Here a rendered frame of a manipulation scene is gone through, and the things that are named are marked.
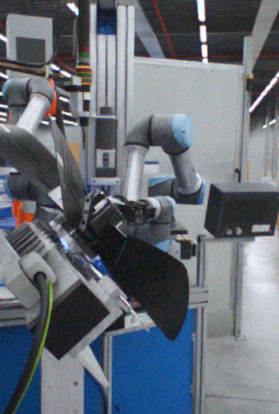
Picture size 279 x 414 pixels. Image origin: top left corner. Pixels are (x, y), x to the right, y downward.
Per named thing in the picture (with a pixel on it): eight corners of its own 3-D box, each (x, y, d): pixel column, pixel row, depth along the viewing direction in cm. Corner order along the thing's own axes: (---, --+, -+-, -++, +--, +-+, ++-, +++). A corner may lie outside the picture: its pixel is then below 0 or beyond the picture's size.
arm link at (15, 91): (30, 202, 207) (28, 74, 200) (1, 201, 212) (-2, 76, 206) (45, 200, 218) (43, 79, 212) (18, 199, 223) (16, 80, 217)
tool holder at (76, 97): (78, 115, 119) (78, 75, 118) (59, 115, 123) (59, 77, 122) (103, 117, 126) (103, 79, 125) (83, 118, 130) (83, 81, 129)
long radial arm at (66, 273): (16, 280, 107) (56, 246, 109) (39, 303, 109) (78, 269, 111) (27, 324, 79) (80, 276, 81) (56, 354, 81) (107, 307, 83)
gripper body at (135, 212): (136, 203, 142) (157, 200, 152) (114, 199, 147) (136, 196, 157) (133, 228, 144) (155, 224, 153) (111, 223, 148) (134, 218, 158)
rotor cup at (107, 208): (97, 266, 114) (137, 231, 116) (58, 222, 110) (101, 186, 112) (85, 254, 128) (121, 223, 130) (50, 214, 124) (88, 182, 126)
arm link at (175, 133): (177, 187, 218) (151, 106, 173) (210, 188, 214) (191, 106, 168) (174, 209, 213) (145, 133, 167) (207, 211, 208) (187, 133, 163)
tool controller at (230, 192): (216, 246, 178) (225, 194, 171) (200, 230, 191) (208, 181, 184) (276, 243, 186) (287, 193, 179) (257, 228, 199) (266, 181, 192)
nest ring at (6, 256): (69, 338, 107) (82, 326, 108) (-14, 252, 100) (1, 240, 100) (53, 303, 133) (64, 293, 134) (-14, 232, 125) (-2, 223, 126)
